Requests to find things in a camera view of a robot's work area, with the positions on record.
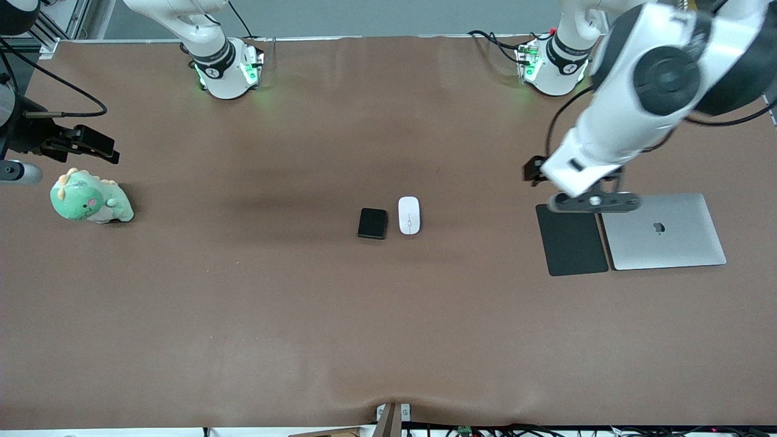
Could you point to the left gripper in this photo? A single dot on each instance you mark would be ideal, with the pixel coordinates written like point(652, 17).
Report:
point(535, 170)

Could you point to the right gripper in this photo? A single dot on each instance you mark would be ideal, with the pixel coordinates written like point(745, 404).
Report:
point(29, 135)

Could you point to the white computer mouse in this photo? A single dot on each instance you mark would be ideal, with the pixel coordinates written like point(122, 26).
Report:
point(409, 215)

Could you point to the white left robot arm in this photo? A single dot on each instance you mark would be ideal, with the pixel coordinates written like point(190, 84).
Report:
point(668, 73)

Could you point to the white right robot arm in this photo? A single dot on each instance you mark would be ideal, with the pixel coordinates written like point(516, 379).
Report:
point(221, 73)

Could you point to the black mouse pad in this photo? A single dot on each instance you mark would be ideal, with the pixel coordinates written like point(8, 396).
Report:
point(572, 243)

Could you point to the green plush dinosaur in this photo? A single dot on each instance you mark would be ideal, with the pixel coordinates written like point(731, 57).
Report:
point(85, 200)

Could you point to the silver closed laptop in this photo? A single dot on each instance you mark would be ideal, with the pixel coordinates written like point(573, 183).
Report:
point(668, 237)

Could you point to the brown table cover sheet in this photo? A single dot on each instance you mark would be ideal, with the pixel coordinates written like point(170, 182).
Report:
point(388, 315)

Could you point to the aluminium extrusion frame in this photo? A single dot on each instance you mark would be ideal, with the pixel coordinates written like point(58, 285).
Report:
point(64, 18)

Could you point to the grey metal bracket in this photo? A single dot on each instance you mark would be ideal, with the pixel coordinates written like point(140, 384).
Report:
point(405, 411)

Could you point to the brown wooden post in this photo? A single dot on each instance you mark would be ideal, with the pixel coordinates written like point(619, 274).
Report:
point(388, 422)

